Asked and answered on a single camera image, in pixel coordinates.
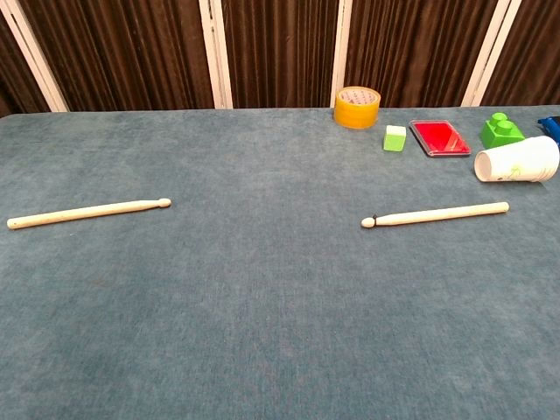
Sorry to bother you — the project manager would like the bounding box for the brown pleated curtain panel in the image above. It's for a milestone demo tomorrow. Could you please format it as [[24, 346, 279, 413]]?
[[480, 0, 560, 107], [0, 12, 53, 118], [19, 0, 215, 113], [345, 0, 500, 109], [220, 0, 340, 109]]

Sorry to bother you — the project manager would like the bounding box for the blue snack packet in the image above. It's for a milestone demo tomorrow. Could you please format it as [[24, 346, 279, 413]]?
[[536, 115, 560, 142]]

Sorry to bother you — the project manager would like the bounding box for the blue felt table mat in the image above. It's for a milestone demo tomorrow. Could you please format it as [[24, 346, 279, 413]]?
[[0, 104, 560, 420]]

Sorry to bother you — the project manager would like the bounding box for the green and white foam block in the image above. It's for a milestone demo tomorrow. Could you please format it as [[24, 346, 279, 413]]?
[[382, 124, 408, 153]]

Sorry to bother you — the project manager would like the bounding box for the green toy building brick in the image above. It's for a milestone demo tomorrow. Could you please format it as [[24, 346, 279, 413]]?
[[479, 112, 526, 150]]

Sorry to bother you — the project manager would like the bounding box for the red ink pad case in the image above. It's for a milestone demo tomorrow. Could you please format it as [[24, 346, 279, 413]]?
[[409, 119, 473, 158]]

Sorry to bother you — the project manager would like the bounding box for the wooden drumstick with black band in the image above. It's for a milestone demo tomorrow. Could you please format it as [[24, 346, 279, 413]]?
[[360, 201, 510, 229]]

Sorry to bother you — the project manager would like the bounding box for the white paper cup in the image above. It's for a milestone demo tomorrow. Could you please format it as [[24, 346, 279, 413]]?
[[473, 135, 560, 183]]

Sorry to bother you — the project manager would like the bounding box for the plain wooden drumstick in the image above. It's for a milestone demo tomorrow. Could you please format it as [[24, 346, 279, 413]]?
[[6, 198, 172, 230]]

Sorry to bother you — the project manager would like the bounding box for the yellow packing tape roll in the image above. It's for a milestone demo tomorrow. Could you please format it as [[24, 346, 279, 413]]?
[[333, 86, 382, 130]]

